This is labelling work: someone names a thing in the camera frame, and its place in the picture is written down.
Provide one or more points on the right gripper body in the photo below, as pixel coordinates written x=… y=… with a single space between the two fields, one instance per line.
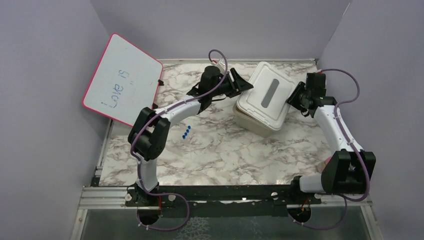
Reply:
x=297 y=99

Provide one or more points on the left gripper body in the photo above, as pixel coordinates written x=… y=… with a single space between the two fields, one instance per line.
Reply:
x=231 y=88

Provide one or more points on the beige plastic bin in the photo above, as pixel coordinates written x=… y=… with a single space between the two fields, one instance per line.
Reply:
x=249 y=123

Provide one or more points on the white plastic bin lid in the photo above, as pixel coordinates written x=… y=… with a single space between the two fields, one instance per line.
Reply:
x=266 y=101

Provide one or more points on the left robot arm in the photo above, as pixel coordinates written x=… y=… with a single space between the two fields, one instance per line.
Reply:
x=149 y=134

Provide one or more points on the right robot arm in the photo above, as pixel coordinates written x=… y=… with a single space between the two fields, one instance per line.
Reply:
x=349 y=170

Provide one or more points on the pink capped bottle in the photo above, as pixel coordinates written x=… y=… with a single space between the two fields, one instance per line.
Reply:
x=321 y=166

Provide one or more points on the pink framed whiteboard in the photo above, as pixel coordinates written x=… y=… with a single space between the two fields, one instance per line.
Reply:
x=125 y=81

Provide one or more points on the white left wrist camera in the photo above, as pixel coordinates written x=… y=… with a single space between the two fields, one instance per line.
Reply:
x=221 y=64

